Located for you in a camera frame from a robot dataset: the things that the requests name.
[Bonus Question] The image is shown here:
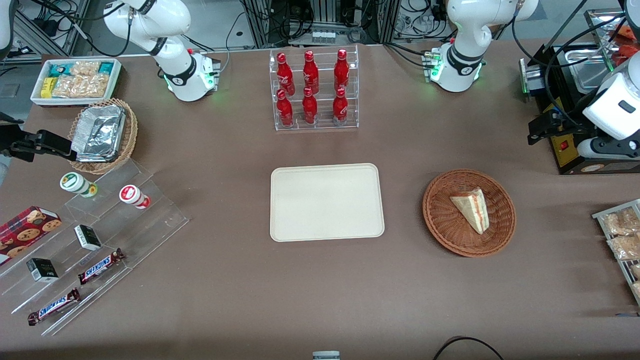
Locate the clear acrylic stepped display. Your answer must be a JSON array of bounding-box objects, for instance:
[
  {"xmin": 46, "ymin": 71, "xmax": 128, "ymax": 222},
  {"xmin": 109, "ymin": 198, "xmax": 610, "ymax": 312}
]
[{"xmin": 0, "ymin": 158, "xmax": 190, "ymax": 337}]

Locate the clear acrylic bottle rack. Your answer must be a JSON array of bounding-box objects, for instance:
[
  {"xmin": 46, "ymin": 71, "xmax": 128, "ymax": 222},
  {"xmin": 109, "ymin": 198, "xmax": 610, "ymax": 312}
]
[{"xmin": 269, "ymin": 44, "xmax": 360, "ymax": 132}]

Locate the small black white box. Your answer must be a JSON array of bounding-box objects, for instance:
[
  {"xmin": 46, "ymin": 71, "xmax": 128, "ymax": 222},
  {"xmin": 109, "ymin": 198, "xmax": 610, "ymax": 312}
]
[
  {"xmin": 25, "ymin": 257, "xmax": 60, "ymax": 284},
  {"xmin": 73, "ymin": 224, "xmax": 103, "ymax": 252}
]

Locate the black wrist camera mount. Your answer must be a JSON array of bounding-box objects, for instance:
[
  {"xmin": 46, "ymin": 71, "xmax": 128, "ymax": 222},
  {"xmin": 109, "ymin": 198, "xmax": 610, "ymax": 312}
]
[{"xmin": 576, "ymin": 136, "xmax": 640, "ymax": 161}]

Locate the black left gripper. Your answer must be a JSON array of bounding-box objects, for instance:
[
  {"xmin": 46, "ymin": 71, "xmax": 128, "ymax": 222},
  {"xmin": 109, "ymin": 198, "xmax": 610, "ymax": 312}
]
[{"xmin": 528, "ymin": 110, "xmax": 604, "ymax": 146}]

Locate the round brown wicker basket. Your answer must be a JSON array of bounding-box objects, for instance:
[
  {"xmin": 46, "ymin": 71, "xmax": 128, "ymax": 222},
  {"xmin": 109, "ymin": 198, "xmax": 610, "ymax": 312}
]
[{"xmin": 422, "ymin": 169, "xmax": 517, "ymax": 258}]

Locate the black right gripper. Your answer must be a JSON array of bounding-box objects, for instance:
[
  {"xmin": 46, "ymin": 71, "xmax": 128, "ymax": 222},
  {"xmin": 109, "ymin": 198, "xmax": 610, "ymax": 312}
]
[{"xmin": 0, "ymin": 112, "xmax": 77, "ymax": 163}]

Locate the cream plastic tray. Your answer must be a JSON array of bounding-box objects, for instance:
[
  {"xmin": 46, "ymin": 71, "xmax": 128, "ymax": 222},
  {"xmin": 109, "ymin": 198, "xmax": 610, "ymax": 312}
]
[{"xmin": 270, "ymin": 163, "xmax": 385, "ymax": 243}]

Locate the red lid yogurt cup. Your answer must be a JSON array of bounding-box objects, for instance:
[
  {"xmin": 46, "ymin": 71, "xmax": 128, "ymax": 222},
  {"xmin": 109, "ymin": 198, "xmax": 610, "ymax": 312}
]
[{"xmin": 118, "ymin": 184, "xmax": 151, "ymax": 210}]

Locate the tray of packaged snacks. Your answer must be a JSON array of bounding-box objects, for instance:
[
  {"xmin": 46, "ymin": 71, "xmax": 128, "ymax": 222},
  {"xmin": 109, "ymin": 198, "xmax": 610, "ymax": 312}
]
[{"xmin": 592, "ymin": 198, "xmax": 640, "ymax": 307}]

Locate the black cable loop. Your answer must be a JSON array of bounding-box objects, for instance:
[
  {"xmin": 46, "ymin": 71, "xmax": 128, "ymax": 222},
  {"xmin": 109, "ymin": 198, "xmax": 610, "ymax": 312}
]
[{"xmin": 432, "ymin": 336, "xmax": 507, "ymax": 360}]

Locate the clear bag of pastry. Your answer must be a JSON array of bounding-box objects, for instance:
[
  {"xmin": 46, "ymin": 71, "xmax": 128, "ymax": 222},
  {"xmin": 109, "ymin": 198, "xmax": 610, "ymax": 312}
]
[
  {"xmin": 606, "ymin": 233, "xmax": 640, "ymax": 261},
  {"xmin": 600, "ymin": 207, "xmax": 640, "ymax": 236}
]

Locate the white power strip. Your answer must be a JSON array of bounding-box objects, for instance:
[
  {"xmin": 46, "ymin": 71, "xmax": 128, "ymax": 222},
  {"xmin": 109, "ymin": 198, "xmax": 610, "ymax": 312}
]
[{"xmin": 311, "ymin": 29, "xmax": 337, "ymax": 47}]

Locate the white rectangular snack bin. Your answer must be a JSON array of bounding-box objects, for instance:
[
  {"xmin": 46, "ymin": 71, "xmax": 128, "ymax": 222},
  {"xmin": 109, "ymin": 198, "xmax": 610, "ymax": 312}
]
[{"xmin": 30, "ymin": 58, "xmax": 123, "ymax": 108}]

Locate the green lid yogurt cup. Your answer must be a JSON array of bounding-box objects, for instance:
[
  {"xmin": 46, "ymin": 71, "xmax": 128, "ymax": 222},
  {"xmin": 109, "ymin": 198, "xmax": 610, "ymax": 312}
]
[{"xmin": 59, "ymin": 171, "xmax": 99, "ymax": 199}]

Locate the black food warmer machine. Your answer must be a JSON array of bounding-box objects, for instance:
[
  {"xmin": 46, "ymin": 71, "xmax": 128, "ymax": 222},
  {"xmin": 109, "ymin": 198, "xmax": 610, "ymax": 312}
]
[{"xmin": 519, "ymin": 9, "xmax": 640, "ymax": 175}]

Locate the red cookie box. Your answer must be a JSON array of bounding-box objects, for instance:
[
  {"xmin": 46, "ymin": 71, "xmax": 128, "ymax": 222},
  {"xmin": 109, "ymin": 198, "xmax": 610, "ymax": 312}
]
[{"xmin": 0, "ymin": 205, "xmax": 63, "ymax": 266}]

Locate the Snickers chocolate bar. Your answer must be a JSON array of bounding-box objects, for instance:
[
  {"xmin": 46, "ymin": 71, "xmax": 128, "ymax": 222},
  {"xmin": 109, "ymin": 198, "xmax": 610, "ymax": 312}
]
[
  {"xmin": 27, "ymin": 287, "xmax": 81, "ymax": 327},
  {"xmin": 77, "ymin": 248, "xmax": 126, "ymax": 286}
]

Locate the aluminium foil container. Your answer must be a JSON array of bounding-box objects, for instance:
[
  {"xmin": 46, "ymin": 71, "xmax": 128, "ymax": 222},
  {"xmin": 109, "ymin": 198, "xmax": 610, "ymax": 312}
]
[{"xmin": 70, "ymin": 104, "xmax": 127, "ymax": 164}]

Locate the triangle sandwich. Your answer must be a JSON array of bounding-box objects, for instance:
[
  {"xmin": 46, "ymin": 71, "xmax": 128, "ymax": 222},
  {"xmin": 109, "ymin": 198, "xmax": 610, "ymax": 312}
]
[{"xmin": 449, "ymin": 187, "xmax": 490, "ymax": 235}]

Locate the clear bag of crackers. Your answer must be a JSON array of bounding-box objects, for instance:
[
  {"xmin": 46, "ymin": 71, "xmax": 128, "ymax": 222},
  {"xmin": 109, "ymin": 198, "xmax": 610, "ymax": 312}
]
[{"xmin": 52, "ymin": 60, "xmax": 109, "ymax": 99}]

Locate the steel pan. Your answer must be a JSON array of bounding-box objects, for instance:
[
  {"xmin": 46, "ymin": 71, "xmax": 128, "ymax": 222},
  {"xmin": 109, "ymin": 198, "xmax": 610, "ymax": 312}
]
[{"xmin": 561, "ymin": 46, "xmax": 617, "ymax": 95}]

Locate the aluminium frame rack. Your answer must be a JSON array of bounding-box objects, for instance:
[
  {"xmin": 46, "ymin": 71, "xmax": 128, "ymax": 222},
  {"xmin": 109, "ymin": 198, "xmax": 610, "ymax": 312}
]
[{"xmin": 239, "ymin": 0, "xmax": 402, "ymax": 49}]

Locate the red cola bottle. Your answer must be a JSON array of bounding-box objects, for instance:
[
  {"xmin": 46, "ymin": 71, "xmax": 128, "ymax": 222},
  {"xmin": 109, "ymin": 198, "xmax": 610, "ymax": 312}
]
[
  {"xmin": 334, "ymin": 49, "xmax": 350, "ymax": 93},
  {"xmin": 332, "ymin": 87, "xmax": 349, "ymax": 126},
  {"xmin": 276, "ymin": 89, "xmax": 294, "ymax": 127},
  {"xmin": 303, "ymin": 50, "xmax": 320, "ymax": 94},
  {"xmin": 302, "ymin": 87, "xmax": 318, "ymax": 125},
  {"xmin": 276, "ymin": 52, "xmax": 296, "ymax": 96}
]

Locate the tan wicker basket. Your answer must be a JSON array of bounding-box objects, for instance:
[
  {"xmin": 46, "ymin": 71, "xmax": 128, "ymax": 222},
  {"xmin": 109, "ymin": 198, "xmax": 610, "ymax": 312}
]
[{"xmin": 67, "ymin": 98, "xmax": 139, "ymax": 175}]

